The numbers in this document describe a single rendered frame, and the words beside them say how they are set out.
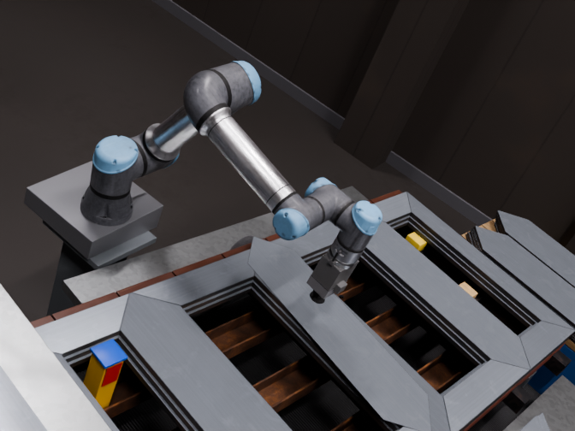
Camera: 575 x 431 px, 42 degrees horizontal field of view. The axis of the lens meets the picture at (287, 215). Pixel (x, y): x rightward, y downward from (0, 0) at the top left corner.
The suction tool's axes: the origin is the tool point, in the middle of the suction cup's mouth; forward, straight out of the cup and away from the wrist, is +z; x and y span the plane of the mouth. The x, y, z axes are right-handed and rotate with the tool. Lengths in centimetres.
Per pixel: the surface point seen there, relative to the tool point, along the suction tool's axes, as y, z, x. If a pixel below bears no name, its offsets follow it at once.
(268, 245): 10.7, 8.7, 24.7
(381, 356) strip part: 7.7, 6.1, -21.0
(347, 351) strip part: 0.1, 6.3, -14.8
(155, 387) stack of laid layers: -48.5, 9.8, 4.9
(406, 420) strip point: -3.8, 4.9, -37.4
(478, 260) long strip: 78, 7, -15
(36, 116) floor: 67, 106, 201
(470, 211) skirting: 253, 93, 33
